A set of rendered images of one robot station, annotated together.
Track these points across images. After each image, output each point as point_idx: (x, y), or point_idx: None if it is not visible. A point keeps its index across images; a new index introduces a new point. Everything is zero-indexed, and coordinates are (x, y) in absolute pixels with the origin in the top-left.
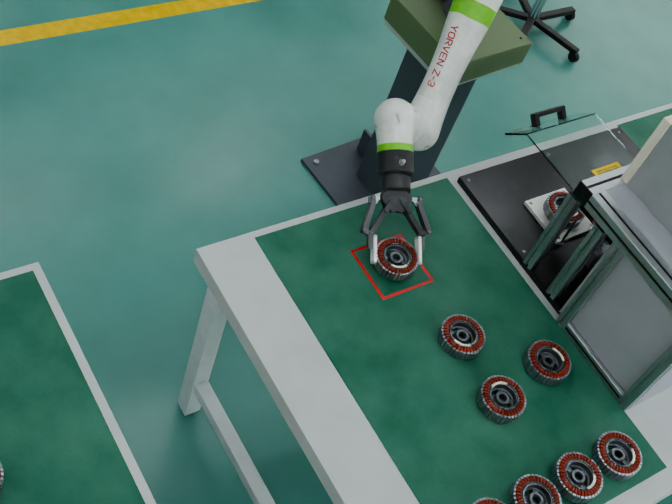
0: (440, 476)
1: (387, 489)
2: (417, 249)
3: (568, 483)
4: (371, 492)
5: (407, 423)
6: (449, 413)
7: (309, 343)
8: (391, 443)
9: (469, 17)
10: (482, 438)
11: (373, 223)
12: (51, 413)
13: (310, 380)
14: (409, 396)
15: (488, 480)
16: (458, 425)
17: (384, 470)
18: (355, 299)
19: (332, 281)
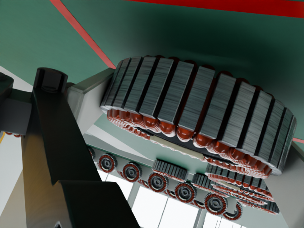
0: (150, 152)
1: (107, 136)
2: (281, 184)
3: (239, 202)
4: (94, 131)
5: (133, 140)
6: (180, 156)
7: (7, 73)
8: (114, 135)
9: None
10: (201, 168)
11: (32, 141)
12: None
13: (26, 90)
14: (142, 139)
15: (188, 167)
16: (184, 159)
17: (106, 134)
18: (73, 76)
19: (5, 34)
